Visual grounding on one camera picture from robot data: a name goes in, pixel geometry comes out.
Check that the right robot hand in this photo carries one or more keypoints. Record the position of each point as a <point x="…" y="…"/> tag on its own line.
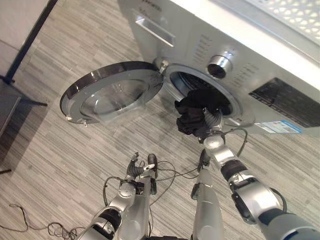
<point x="213" y="120"/>

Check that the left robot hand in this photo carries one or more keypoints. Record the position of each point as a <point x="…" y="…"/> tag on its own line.
<point x="136" y="171"/>

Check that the black garment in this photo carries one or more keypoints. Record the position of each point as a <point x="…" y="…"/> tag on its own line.
<point x="192" y="117"/>

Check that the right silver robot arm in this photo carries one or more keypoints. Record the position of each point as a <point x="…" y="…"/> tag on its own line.
<point x="252" y="197"/>

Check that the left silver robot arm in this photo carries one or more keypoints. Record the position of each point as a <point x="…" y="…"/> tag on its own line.
<point x="120" y="200"/>

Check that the washer door hinge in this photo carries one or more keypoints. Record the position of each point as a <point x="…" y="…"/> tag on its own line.
<point x="161" y="63"/>

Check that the round glass washer door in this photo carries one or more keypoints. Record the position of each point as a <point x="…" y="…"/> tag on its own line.
<point x="87" y="100"/>

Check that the white perforated laundry basket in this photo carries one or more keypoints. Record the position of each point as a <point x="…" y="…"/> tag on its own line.
<point x="295" y="15"/>

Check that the chrome control knob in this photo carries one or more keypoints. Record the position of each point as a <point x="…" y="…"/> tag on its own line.
<point x="220" y="66"/>

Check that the blue white energy label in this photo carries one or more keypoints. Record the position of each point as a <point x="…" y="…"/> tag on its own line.
<point x="282" y="127"/>

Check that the black display panel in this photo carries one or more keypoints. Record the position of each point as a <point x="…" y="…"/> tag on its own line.
<point x="282" y="100"/>

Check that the silver front-load washing machine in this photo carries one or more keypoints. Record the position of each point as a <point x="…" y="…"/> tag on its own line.
<point x="190" y="32"/>

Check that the silver detergent drawer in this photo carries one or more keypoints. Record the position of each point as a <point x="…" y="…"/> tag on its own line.
<point x="155" y="28"/>

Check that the black metal stand frame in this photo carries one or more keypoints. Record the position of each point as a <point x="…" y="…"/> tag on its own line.
<point x="27" y="42"/>

